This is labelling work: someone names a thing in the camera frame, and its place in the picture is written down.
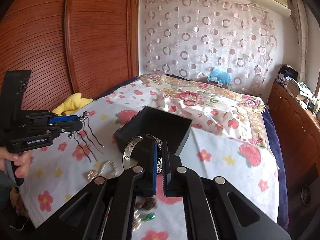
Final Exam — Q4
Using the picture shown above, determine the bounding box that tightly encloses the black hairpin comb with gems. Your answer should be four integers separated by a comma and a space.
68, 111, 104, 163

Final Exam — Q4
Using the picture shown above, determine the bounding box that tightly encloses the silver engraved cuff bangle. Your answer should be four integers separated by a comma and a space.
122, 134, 163, 175

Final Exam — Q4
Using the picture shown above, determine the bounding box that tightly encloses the person's left hand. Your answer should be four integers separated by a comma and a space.
0, 147, 31, 179

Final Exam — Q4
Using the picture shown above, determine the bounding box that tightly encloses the yellow plush toy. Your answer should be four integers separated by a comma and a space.
52, 93, 94, 116

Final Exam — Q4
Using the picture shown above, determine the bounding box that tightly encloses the green gem ornament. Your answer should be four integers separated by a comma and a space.
141, 212, 156, 222

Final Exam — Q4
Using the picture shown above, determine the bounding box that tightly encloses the strawberry flower print cloth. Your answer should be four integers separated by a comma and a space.
20, 75, 279, 226

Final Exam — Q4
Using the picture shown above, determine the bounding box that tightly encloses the black square storage box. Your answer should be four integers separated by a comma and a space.
114, 106, 192, 161

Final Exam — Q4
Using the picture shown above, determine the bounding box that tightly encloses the floral bed quilt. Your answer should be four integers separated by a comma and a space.
116, 73, 289, 227

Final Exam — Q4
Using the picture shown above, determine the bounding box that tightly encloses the wooden louvred wardrobe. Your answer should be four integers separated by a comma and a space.
1, 0, 138, 110

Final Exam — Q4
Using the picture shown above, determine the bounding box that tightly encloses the blue plush toy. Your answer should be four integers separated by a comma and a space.
207, 67, 231, 88

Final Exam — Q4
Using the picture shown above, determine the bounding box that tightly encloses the wooden side cabinet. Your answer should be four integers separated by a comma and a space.
267, 82, 319, 189

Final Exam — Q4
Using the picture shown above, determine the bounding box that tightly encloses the pink circle lace curtain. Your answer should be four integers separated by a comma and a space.
139, 0, 277, 95

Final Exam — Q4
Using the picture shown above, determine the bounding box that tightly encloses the clutter pile on cabinet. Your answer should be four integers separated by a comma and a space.
275, 64, 319, 118

